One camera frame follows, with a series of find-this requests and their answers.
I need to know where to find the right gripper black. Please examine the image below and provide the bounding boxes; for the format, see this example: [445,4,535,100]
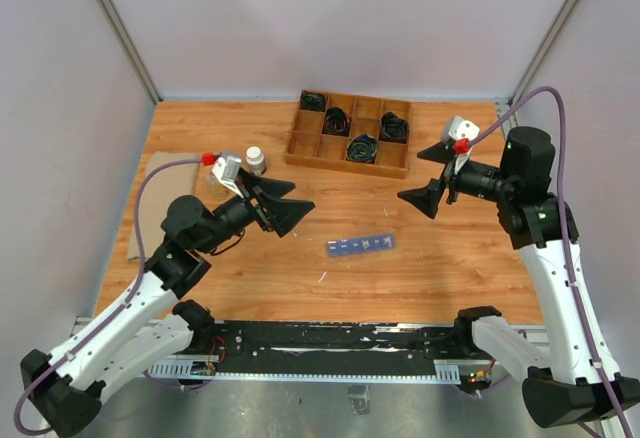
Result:
[397,141,516,218]

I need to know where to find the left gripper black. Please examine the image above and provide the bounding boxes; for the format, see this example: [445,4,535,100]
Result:
[197,167,314,254]

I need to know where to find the white pill bottle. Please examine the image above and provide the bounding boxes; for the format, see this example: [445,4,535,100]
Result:
[245,146,267,176]

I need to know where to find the blue weekly pill organizer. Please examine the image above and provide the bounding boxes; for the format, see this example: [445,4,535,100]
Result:
[326,233,396,258]

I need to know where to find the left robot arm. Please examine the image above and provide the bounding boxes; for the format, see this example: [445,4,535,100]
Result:
[13,170,315,437]

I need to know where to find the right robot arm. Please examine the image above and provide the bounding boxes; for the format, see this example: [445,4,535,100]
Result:
[398,127,639,428]

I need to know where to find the small glass bottle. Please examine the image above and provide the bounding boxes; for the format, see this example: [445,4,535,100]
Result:
[205,173,229,201]

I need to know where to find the rolled tie right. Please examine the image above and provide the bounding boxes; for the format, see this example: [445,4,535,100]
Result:
[379,111,410,144]

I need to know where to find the rolled tie green pattern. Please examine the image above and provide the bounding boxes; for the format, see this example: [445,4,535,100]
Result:
[346,134,379,164]

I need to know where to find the wooden compartment tray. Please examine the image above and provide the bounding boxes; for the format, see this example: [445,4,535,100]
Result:
[284,89,413,179]

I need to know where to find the rolled tie orange stripes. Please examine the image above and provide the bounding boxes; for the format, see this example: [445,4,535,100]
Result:
[322,107,351,136]

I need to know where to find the rolled tie top left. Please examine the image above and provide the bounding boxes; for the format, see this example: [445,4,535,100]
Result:
[300,90,327,112]

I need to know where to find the beige folded cloth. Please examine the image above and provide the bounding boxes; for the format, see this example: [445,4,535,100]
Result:
[139,152,199,257]

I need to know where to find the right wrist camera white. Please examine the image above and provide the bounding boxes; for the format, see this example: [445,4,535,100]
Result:
[438,115,482,172]

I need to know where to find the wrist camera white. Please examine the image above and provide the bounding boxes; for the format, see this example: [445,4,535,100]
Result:
[212,151,247,198]
[438,115,482,172]

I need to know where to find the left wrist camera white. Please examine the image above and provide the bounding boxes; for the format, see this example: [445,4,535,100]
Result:
[212,151,247,198]

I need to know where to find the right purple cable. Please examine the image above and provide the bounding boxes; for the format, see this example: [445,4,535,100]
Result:
[453,86,634,438]

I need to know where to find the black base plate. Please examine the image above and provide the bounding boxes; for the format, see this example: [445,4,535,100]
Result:
[149,321,490,380]

